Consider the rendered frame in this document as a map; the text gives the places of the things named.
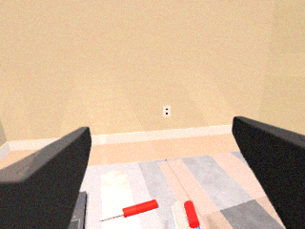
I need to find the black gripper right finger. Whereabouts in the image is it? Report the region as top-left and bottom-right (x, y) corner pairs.
(232, 116), (305, 229)

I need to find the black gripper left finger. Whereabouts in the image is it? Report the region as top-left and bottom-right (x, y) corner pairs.
(0, 126), (92, 229)

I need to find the red-handled screwdriver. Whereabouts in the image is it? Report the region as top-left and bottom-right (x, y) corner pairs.
(100, 199), (157, 220)

